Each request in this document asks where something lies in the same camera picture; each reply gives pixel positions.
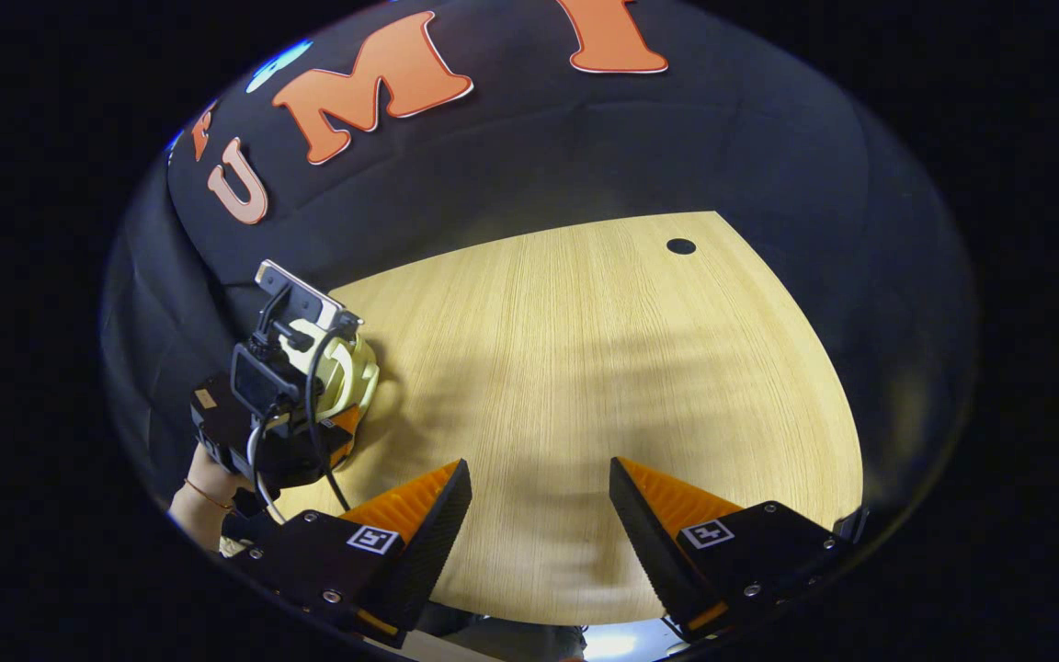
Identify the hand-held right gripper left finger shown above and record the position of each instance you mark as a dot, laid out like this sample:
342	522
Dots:
433	542

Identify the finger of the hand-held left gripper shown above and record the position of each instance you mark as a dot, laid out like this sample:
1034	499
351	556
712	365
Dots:
346	423

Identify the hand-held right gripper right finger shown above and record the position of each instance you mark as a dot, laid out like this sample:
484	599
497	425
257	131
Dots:
644	547

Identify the pale green small suitcase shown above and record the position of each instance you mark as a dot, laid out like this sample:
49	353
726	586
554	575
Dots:
350	372

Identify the black backdrop cloth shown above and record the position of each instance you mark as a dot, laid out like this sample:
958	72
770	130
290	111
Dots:
529	156

